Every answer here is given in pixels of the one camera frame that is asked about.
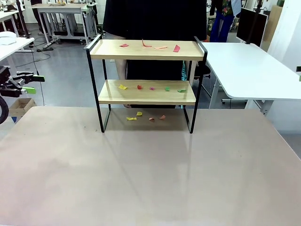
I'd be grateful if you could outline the grey workshop desk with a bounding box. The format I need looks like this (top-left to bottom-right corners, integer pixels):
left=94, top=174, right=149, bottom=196
left=32, top=3, right=98, bottom=47

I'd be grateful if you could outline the white background desk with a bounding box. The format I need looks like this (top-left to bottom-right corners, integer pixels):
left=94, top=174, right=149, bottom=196
left=0, top=10, right=20, bottom=37

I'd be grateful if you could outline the large white curved table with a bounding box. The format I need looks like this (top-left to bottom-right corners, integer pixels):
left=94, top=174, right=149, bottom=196
left=201, top=42, right=301, bottom=116

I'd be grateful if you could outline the black stool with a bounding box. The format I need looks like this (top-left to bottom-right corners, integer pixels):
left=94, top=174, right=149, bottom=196
left=194, top=65, right=212, bottom=81

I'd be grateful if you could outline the open cardboard box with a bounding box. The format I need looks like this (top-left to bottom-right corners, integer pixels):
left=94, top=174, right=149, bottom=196
left=9, top=97, right=38, bottom=117

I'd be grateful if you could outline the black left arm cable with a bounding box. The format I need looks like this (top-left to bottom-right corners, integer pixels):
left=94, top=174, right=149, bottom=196
left=0, top=96, right=10, bottom=124

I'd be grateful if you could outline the white side table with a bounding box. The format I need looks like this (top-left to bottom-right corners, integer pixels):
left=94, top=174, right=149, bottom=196
left=0, top=37, right=35, bottom=82

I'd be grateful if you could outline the black monitor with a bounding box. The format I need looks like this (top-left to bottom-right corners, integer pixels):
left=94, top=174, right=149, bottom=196
left=236, top=7, right=269, bottom=48

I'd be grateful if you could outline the person torso in black shirt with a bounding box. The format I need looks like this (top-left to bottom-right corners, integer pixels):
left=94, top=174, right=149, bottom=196
left=102, top=0, right=208, bottom=109

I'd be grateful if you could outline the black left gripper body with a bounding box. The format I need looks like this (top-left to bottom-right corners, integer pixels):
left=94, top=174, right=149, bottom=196
left=0, top=66, right=24, bottom=97

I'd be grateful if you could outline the brown cardboard panel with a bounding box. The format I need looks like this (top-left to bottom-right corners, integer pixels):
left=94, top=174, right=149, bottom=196
left=262, top=4, right=284, bottom=51

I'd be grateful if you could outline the white cloth bundle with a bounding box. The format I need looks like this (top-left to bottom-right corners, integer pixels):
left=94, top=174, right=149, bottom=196
left=0, top=31, right=17, bottom=45

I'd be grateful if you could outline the two-tier wooden black-frame shelf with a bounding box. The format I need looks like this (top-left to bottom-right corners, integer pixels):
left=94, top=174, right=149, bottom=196
left=86, top=34, right=208, bottom=134

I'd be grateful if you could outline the person's right forearm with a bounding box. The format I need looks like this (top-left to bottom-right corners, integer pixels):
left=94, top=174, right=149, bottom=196
left=117, top=58, right=127, bottom=81

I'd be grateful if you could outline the person in blue trousers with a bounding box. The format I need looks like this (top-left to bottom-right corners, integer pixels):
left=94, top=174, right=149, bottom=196
left=209, top=0, right=242, bottom=43

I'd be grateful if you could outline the black stand pole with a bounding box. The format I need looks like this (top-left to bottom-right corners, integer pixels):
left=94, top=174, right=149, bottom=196
left=16, top=0, right=32, bottom=40

